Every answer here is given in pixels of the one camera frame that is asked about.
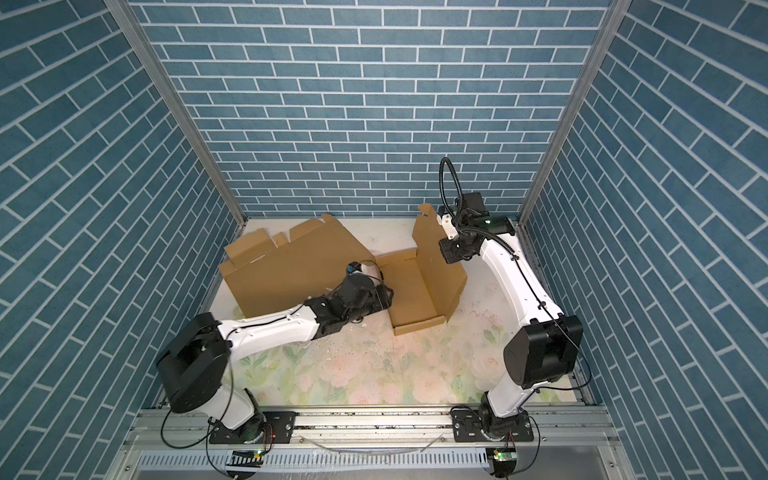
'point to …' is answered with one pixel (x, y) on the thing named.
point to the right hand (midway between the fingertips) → (447, 247)
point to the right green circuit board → (504, 454)
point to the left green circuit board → (246, 458)
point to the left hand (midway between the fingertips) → (389, 297)
